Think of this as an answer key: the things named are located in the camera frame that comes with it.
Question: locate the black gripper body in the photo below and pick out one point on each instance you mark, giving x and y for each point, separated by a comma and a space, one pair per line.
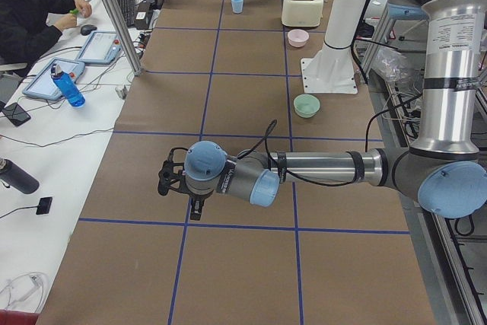
198, 195

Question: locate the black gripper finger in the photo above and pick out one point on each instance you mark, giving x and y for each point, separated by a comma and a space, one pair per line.
197, 205

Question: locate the blue cup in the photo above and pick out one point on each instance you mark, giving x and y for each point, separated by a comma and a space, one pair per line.
237, 6

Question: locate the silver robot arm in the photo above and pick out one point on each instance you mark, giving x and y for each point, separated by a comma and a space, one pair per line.
439, 170

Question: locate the cream toaster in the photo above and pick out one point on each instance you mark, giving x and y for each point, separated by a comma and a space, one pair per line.
301, 13

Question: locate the black keyboard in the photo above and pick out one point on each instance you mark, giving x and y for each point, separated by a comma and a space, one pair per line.
127, 7

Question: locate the small metal clamp block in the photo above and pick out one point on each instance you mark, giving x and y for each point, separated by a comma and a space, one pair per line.
121, 91

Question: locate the pink bowl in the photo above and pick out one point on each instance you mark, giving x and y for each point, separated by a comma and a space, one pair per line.
297, 38

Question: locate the small black square pad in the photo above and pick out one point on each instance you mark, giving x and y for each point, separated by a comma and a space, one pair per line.
44, 205

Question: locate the far teach pendant tablet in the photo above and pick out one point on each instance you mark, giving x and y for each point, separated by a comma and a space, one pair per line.
100, 48

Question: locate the teach pendant tablet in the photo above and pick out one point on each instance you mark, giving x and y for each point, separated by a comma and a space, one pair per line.
100, 48
43, 87

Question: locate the blue water bottle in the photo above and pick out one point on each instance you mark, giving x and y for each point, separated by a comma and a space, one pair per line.
65, 84

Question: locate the green bowl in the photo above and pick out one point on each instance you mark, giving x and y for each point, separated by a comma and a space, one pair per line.
306, 105

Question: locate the black computer mouse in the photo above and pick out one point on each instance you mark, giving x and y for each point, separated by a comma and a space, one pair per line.
87, 29

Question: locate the near teach pendant tablet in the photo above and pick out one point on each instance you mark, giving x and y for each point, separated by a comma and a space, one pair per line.
43, 87

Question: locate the dark thermos bottle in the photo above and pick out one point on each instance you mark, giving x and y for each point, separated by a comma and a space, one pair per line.
18, 178

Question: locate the black smartphone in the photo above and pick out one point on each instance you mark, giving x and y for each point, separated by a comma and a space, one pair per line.
16, 114

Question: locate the clear safety glasses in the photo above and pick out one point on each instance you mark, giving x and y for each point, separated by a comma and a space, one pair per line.
26, 292

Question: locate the seated person in black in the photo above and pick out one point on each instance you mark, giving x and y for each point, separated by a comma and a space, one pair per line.
30, 28

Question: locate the crumpled clear plastic bag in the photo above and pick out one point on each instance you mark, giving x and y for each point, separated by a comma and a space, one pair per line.
395, 69

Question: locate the aluminium frame post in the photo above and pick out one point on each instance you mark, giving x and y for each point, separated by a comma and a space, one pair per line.
122, 30

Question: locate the white pedestal column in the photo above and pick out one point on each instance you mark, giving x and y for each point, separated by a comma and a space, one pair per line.
331, 70

